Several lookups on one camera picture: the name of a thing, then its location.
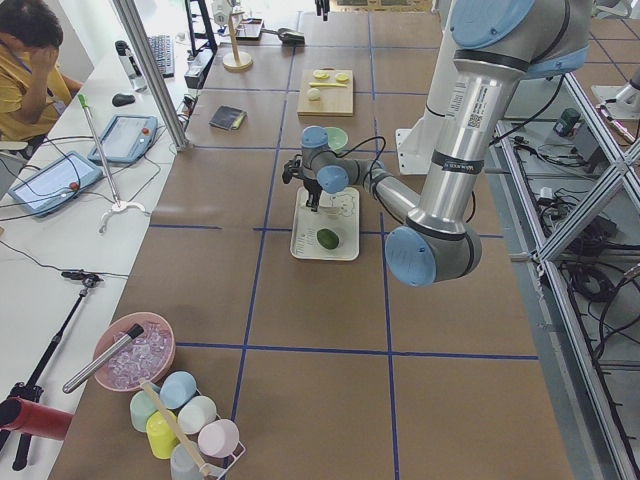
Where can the red cylinder bottle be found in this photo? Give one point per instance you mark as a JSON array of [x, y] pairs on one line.
[[33, 418]]

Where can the metal scoop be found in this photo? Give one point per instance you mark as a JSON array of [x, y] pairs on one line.
[[287, 36]]

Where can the white steamed bun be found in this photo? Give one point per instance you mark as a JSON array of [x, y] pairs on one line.
[[313, 94]]

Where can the green lime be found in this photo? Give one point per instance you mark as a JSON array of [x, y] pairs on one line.
[[327, 238]]

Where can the aluminium frame post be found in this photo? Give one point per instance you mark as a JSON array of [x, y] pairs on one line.
[[134, 28]]

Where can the wooden mug tree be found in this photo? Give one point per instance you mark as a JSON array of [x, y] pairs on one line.
[[237, 60]]

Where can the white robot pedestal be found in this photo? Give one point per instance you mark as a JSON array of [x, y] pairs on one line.
[[415, 146]]

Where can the black computer mouse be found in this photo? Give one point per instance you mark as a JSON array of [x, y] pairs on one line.
[[121, 99]]

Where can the white rectangular tray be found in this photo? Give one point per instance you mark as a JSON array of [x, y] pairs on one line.
[[306, 223]]

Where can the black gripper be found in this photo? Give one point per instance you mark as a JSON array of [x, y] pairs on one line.
[[313, 188]]

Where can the mint green cup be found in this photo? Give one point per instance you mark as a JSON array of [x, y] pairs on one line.
[[141, 408]]

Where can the person in yellow shirt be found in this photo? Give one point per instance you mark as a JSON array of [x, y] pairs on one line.
[[34, 92]]

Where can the white stand with green tip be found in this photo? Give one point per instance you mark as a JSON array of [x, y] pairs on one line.
[[118, 205]]

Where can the clear water bottle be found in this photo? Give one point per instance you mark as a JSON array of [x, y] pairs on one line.
[[130, 66]]

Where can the black keyboard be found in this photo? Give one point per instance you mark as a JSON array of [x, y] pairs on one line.
[[162, 48]]

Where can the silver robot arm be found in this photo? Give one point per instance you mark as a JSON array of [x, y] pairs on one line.
[[497, 44]]

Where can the clear grey cup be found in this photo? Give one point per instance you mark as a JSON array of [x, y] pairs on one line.
[[182, 465]]

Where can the pink cup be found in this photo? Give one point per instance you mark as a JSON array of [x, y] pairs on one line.
[[219, 438]]

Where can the mint green bowl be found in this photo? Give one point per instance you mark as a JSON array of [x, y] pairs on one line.
[[336, 139]]

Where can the black tripod stick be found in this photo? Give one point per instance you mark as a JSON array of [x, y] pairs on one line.
[[30, 389]]

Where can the yellow cup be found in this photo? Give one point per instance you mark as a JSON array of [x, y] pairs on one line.
[[161, 438]]

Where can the dark glass rack tray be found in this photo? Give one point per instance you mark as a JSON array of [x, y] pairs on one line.
[[249, 29]]

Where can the pink bowl with ice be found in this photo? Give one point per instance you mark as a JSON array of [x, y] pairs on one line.
[[147, 357]]

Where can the grey yellow sponge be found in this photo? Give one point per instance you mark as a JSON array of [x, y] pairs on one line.
[[228, 118]]

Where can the wooden stick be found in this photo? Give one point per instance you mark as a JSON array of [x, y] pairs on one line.
[[175, 427]]

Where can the metal muddler stick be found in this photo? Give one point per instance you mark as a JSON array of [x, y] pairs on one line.
[[90, 369]]

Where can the far blue teach pendant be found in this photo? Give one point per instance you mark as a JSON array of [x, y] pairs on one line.
[[127, 137]]

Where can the white cup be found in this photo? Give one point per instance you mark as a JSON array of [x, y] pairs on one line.
[[196, 414]]

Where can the white wire cup rack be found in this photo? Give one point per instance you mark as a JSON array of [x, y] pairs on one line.
[[220, 466]]

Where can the wooden cutting board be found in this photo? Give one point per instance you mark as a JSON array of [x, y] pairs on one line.
[[333, 101]]

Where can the near blue teach pendant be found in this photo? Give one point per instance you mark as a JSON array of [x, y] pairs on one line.
[[49, 189]]

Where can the blue teach pendant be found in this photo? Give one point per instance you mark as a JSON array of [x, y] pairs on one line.
[[127, 137], [49, 189]]

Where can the light blue cup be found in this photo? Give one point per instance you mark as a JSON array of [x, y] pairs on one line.
[[178, 388]]

